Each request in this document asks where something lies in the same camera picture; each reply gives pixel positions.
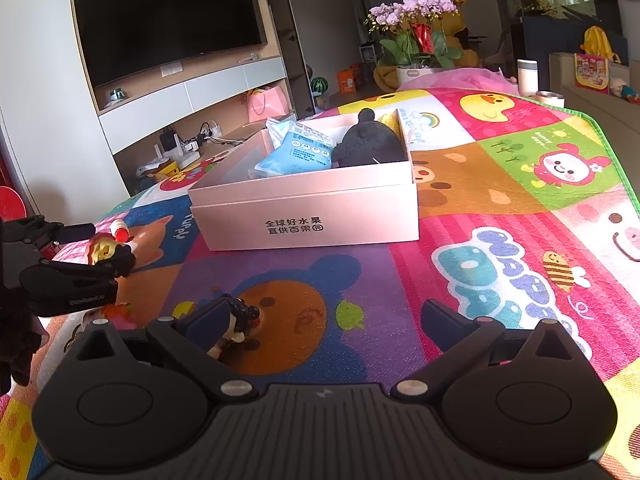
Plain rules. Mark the dark sideboard cabinet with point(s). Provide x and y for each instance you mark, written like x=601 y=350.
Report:
x=550 y=40

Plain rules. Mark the potted purple orchid plant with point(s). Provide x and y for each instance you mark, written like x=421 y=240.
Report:
x=420 y=40

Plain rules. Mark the white packet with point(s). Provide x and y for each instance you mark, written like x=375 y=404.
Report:
x=276 y=130

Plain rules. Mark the pink blanket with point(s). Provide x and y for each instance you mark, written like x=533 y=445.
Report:
x=460 y=80

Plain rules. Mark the small red capped bottle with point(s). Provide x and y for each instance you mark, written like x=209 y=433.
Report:
x=120 y=232

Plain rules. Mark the black plush toy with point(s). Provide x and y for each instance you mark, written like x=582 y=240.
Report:
x=370 y=145

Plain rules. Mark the pink cardboard box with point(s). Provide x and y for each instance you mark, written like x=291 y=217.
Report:
x=300 y=200

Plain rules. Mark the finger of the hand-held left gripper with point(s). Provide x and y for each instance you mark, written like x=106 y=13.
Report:
x=75 y=232
x=85 y=270

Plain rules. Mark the yellow and red figure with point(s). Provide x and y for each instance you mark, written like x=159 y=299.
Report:
x=105 y=249

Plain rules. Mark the colourful printed gift bag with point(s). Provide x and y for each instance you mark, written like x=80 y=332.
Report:
x=592 y=72

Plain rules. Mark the orange box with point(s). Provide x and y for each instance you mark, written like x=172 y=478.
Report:
x=347 y=80

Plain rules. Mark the blue packet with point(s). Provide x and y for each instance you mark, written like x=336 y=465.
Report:
x=300 y=152

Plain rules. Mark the white cylinder appliance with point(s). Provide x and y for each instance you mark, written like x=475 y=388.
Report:
x=527 y=77

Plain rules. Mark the yellow backpack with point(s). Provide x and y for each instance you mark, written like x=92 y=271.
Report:
x=597 y=40

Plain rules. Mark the pink gift bag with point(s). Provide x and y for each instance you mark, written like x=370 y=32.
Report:
x=270 y=105

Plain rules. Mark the black router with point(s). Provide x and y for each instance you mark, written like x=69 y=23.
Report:
x=169 y=140

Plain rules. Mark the white wall switch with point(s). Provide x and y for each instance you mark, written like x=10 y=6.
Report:
x=171 y=68

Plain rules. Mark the colourful cartoon play mat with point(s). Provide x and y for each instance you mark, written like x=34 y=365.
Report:
x=400 y=310

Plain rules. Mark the beige sofa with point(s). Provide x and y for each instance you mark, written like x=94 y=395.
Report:
x=615 y=120

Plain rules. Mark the grey and wood television cabinet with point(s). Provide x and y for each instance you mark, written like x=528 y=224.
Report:
x=220 y=85

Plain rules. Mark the colourful plush toy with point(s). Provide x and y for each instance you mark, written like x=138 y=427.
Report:
x=625 y=90

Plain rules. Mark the metal cup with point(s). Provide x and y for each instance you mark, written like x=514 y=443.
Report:
x=550 y=99

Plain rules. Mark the black television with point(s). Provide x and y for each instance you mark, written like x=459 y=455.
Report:
x=165 y=15

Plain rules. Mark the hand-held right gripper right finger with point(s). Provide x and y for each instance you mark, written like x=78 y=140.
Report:
x=442 y=317

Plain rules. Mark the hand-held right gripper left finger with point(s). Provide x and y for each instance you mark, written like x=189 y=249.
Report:
x=207 y=321

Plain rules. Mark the watermelon ball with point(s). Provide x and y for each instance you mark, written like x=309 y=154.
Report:
x=318 y=85

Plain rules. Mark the black and white figurine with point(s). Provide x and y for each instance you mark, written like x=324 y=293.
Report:
x=239 y=312

